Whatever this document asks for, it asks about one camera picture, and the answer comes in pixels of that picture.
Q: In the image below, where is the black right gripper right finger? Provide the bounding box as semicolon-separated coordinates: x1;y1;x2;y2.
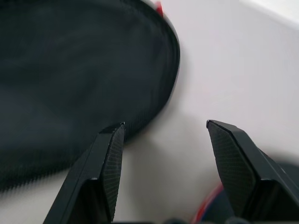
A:
206;119;299;224

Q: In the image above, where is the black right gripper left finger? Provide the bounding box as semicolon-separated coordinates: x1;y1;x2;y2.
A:
43;121;126;224

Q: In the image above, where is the red and black paddle case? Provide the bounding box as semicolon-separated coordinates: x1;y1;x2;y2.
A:
0;0;181;193

